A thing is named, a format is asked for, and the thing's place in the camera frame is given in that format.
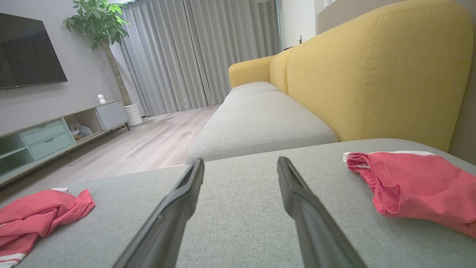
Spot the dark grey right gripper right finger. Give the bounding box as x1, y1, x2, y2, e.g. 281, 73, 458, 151
277, 156, 367, 268

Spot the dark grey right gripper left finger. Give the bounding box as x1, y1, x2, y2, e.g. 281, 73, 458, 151
112, 158, 205, 268

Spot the red t-shirt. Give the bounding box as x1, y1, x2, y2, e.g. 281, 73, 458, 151
343, 151, 476, 239

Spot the red and white basketball jersey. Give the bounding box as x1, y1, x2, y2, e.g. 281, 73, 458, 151
0, 188, 96, 268

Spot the wide grey sofa seat cushion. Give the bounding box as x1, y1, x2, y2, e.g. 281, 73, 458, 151
0, 138, 476, 268

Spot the white ribbed plant pot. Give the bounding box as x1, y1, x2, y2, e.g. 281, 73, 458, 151
124, 103, 144, 127

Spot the pile of items in cabinet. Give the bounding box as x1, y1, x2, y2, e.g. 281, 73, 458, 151
69, 123, 93, 142

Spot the mint and white TV cabinet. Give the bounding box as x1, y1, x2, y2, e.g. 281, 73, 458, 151
0, 100, 131, 187

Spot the yellow sofa backrest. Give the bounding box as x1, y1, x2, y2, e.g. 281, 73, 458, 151
228, 0, 475, 152

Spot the grey pleated curtain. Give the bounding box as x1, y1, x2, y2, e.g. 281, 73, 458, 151
120, 0, 282, 117

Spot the green leafy indoor tree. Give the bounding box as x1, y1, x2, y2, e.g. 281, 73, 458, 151
62, 0, 133, 106

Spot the black flat screen television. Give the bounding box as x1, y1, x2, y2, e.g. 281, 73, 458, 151
0, 13, 68, 90

